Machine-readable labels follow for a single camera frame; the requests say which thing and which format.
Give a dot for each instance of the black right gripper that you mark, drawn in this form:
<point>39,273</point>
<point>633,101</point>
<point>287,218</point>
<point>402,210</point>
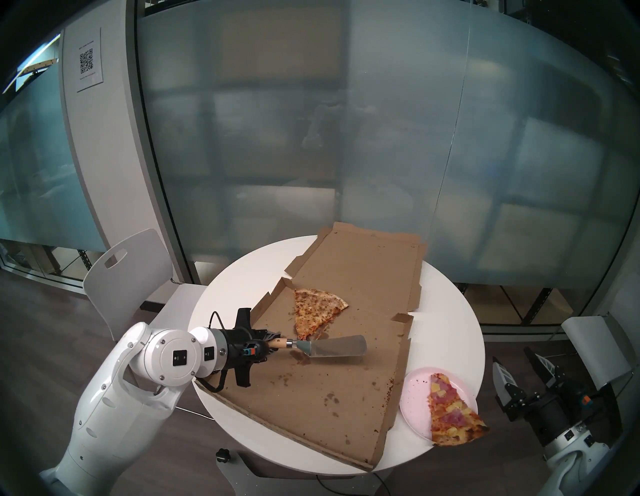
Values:
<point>555,412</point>

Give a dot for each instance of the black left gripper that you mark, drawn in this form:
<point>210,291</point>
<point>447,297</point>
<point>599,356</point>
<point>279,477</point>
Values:
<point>245,347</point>

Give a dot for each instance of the ham pineapple pizza slice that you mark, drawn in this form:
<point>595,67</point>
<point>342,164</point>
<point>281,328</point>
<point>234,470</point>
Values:
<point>450,410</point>

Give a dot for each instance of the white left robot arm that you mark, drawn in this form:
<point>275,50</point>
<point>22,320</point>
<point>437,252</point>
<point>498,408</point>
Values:
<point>115,410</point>

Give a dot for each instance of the cheese pizza slice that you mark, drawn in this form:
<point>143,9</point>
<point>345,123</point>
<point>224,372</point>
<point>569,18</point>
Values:
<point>312,310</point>

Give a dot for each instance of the open cardboard pizza box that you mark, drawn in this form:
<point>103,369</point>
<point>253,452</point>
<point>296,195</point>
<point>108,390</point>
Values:
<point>360,280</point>

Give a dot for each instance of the pink round plate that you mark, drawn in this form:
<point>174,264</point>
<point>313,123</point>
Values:
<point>412,400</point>

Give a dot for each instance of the white plain chair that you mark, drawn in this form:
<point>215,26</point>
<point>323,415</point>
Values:
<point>595,345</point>

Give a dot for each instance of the black knob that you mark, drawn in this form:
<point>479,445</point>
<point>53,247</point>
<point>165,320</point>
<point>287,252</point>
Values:
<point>223,454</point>

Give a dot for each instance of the paper sign with QR code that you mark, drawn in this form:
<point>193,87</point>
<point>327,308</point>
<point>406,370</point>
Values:
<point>89,60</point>

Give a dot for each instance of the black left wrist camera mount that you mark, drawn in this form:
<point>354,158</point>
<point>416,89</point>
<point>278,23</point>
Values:
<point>243,317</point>

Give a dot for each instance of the grey base plate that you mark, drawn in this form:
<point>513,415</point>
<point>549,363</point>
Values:
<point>280,482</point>

